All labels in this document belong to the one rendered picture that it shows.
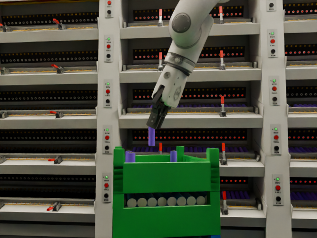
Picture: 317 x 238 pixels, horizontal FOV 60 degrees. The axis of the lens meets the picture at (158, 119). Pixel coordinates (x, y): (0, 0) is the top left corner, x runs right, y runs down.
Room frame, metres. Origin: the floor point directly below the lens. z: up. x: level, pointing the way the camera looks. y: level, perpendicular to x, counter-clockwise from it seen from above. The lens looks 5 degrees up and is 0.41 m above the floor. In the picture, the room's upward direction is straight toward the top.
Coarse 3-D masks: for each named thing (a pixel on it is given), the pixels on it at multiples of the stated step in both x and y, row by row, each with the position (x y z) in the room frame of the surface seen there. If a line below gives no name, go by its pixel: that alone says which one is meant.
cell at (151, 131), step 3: (150, 129) 0.76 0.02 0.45; (153, 129) 0.76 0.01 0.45; (150, 132) 0.76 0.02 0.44; (153, 132) 0.76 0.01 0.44; (150, 135) 0.76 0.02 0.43; (153, 135) 0.76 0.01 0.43; (150, 138) 0.76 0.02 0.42; (153, 138) 0.76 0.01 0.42; (150, 141) 0.76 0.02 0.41; (153, 141) 0.76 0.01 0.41; (150, 144) 0.76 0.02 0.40; (153, 144) 0.76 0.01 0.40
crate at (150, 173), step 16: (144, 160) 0.80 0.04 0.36; (160, 160) 0.81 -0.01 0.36; (192, 160) 0.70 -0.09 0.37; (208, 160) 0.53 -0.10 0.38; (128, 176) 0.50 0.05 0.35; (144, 176) 0.51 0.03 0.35; (160, 176) 0.51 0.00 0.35; (176, 176) 0.52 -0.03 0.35; (192, 176) 0.52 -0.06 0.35; (208, 176) 0.52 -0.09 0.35; (128, 192) 0.50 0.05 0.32; (144, 192) 0.51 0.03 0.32; (160, 192) 0.51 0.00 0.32
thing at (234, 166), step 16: (144, 144) 1.33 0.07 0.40; (160, 144) 1.19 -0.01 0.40; (176, 144) 1.32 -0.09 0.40; (192, 144) 1.31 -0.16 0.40; (208, 144) 1.30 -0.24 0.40; (224, 144) 1.17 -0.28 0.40; (240, 144) 1.29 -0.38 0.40; (256, 144) 1.23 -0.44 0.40; (224, 160) 1.15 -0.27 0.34; (240, 160) 1.18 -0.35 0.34; (256, 160) 1.17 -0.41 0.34; (240, 176) 1.15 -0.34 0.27; (256, 176) 1.14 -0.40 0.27
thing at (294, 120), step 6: (288, 108) 1.10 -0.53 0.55; (288, 114) 1.15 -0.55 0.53; (294, 114) 1.15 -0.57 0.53; (300, 114) 1.15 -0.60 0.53; (306, 114) 1.14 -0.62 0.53; (312, 114) 1.14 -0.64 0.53; (288, 120) 1.12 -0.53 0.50; (294, 120) 1.12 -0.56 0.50; (300, 120) 1.12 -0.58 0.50; (306, 120) 1.11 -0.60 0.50; (312, 120) 1.11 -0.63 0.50; (288, 126) 1.13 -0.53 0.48; (294, 126) 1.13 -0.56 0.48; (300, 126) 1.12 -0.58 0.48; (306, 126) 1.12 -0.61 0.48; (312, 126) 1.12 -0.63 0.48
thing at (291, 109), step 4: (292, 108) 1.16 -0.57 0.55; (296, 108) 1.15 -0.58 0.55; (300, 108) 1.15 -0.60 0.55; (304, 108) 1.15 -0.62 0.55; (308, 108) 1.15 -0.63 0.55; (312, 108) 1.15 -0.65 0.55; (316, 108) 1.15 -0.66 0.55; (296, 112) 1.14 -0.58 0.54; (300, 112) 1.14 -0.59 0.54; (304, 112) 1.14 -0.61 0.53; (308, 112) 1.14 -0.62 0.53; (312, 112) 1.14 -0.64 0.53; (316, 112) 1.14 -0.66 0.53
